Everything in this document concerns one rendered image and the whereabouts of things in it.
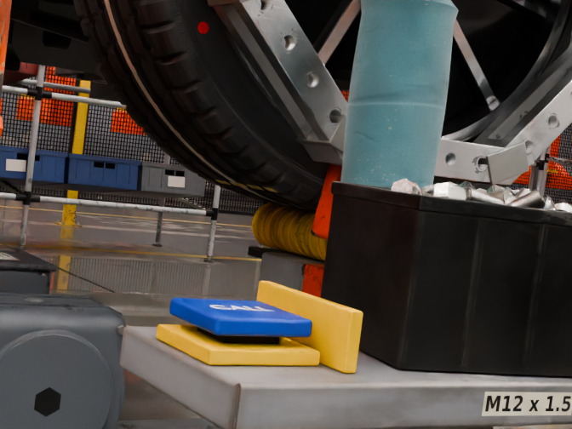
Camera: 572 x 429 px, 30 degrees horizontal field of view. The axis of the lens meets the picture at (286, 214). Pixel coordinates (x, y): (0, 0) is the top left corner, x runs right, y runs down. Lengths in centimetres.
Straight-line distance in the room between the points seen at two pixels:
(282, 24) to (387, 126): 15
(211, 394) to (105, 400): 46
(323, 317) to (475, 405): 11
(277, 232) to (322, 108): 32
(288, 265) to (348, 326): 59
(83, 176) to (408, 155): 430
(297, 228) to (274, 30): 34
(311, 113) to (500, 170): 25
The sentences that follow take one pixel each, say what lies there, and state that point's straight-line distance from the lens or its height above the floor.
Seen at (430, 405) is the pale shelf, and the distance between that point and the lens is 69.
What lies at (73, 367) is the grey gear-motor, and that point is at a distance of 106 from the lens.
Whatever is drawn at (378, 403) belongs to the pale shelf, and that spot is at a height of 44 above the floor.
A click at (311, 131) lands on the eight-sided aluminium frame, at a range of 109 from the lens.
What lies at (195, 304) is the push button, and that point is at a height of 48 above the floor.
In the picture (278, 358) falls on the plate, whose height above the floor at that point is 45.
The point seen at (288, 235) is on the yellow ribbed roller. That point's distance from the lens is 131.
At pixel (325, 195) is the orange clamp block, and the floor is 55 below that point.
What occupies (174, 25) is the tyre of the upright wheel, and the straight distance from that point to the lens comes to 107.
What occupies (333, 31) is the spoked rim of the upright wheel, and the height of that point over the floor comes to 72.
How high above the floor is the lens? 58
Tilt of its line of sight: 3 degrees down
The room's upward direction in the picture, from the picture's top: 7 degrees clockwise
